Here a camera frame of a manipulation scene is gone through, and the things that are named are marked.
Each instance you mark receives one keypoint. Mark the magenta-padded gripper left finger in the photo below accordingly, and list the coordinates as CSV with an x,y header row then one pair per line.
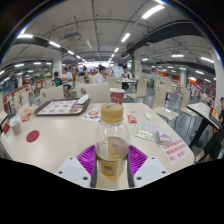
x,y
71,170

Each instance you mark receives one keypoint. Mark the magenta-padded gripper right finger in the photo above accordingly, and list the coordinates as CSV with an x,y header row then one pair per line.
x,y
150,170

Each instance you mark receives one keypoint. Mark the clear bottle with tan cap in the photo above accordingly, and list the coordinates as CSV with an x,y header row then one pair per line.
x,y
112,140

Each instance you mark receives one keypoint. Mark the white sign with red text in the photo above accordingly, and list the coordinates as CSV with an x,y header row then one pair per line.
x,y
176,150

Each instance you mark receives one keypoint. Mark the crumpled purple-white wrapper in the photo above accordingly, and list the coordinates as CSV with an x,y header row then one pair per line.
x,y
164,138

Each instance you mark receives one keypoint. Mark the clear plastic bag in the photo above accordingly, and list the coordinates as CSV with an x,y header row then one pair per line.
x,y
146,130

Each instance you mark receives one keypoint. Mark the flat round red coaster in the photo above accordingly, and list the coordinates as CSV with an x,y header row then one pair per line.
x,y
32,135

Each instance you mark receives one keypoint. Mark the small red packet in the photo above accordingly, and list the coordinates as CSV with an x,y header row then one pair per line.
x,y
132,118

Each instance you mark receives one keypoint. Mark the dark brown food tray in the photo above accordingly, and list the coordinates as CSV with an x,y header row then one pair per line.
x,y
60,114

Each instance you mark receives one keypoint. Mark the printed paper tray liner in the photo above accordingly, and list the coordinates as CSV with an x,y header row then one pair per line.
x,y
61,106

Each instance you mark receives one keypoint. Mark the person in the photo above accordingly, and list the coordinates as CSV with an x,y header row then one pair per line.
x,y
213,143
57,80
83,72
67,78
99,76
48,79
126,74
30,87

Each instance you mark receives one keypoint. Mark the red sauce packet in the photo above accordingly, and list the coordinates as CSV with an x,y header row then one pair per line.
x,y
25,119

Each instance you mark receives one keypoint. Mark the crumpled white napkin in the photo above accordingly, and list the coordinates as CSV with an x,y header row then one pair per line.
x,y
82,99

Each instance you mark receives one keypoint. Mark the beige chair with round hole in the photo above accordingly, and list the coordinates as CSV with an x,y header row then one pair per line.
x,y
96,92
54,94

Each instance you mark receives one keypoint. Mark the beige neighbouring table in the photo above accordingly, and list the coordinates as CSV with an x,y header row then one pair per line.
x,y
203,111

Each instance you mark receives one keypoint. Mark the red paper cup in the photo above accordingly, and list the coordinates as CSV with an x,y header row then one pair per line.
x,y
117,96

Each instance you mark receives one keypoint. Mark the group of beige chairs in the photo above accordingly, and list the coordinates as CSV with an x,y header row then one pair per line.
x,y
141,88

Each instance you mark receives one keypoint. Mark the ceiling air conditioner unit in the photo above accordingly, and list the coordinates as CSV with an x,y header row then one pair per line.
x,y
72,36

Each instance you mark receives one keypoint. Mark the group of ceiling lights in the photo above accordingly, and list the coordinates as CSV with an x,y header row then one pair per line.
x,y
152,11

